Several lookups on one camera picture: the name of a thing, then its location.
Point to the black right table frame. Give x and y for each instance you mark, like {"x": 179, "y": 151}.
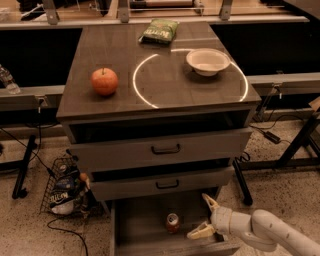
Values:
{"x": 308, "y": 136}

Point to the grey three-drawer cabinet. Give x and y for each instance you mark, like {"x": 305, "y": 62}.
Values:
{"x": 158, "y": 94}

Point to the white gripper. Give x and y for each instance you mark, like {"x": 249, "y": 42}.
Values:
{"x": 220, "y": 218}

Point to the dark chip bag in basket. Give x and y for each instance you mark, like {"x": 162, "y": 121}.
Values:
{"x": 63, "y": 194}

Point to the bottom grey open drawer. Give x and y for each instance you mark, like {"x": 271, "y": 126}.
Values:
{"x": 139, "y": 227}

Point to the black wire basket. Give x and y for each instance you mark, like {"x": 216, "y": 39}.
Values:
{"x": 84, "y": 202}

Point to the white bowl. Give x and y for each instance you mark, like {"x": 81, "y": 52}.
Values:
{"x": 207, "y": 62}

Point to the black left table leg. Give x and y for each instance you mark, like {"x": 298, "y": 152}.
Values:
{"x": 19, "y": 191}

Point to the red apple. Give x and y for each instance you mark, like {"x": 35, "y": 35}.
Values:
{"x": 104, "y": 81}

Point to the green chip bag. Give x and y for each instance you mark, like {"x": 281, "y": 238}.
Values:
{"x": 159, "y": 31}

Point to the clear plastic water bottle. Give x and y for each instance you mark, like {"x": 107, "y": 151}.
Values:
{"x": 8, "y": 81}

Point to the top grey drawer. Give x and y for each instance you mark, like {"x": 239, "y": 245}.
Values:
{"x": 155, "y": 151}

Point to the red coke can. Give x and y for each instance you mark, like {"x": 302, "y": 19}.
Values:
{"x": 172, "y": 223}

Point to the black power adapter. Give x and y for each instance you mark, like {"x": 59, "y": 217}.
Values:
{"x": 272, "y": 137}

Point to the middle grey drawer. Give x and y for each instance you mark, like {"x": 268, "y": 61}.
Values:
{"x": 169, "y": 183}

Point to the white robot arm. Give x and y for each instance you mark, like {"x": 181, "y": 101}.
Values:
{"x": 261, "y": 230}

